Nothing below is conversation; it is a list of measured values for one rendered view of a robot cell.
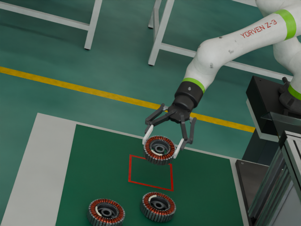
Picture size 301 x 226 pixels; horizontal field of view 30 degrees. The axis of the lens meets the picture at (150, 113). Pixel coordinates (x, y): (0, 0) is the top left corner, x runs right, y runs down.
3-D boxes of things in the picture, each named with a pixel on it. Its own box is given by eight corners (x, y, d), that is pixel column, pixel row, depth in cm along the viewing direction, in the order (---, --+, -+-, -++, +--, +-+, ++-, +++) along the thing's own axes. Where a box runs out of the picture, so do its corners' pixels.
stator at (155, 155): (150, 136, 199) (152, 129, 197) (179, 149, 197) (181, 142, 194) (137, 157, 192) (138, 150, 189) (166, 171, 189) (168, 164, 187)
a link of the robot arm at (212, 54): (277, 48, 215) (261, 25, 218) (291, 30, 205) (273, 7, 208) (203, 80, 200) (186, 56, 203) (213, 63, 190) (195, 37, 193)
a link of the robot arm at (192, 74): (214, 77, 217) (189, 63, 217) (225, 60, 206) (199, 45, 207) (199, 104, 210) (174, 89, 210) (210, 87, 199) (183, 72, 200)
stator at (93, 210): (114, 204, 178) (117, 195, 176) (127, 229, 170) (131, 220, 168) (81, 208, 172) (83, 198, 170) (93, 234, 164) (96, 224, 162)
